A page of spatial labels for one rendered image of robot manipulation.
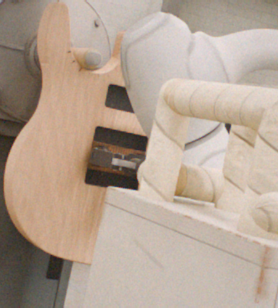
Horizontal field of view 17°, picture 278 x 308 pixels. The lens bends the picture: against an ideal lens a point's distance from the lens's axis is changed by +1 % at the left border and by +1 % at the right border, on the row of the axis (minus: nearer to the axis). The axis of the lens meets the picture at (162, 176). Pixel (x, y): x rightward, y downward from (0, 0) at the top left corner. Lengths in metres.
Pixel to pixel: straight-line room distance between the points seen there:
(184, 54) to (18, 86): 0.57
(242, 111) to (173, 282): 0.15
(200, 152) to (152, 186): 0.41
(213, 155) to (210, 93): 0.48
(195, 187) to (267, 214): 0.19
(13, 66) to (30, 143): 0.22
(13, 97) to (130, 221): 0.93
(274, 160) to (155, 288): 0.16
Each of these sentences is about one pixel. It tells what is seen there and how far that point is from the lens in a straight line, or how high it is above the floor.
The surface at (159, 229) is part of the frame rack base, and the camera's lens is 0.79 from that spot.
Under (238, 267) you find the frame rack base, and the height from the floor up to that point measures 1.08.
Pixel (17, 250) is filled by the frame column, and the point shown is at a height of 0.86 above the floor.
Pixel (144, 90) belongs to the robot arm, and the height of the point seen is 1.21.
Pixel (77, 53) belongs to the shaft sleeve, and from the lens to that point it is 1.58.
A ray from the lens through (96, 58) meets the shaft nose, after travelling 1.54.
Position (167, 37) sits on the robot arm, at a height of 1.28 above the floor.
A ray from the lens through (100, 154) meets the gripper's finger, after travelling 1.50.
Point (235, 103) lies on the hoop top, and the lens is 0.74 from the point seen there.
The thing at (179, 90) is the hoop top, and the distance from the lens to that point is 0.82.
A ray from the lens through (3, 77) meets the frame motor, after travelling 1.74.
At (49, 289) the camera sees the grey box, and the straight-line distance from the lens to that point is 2.02.
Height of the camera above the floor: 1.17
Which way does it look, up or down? 3 degrees down
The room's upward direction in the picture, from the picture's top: 12 degrees clockwise
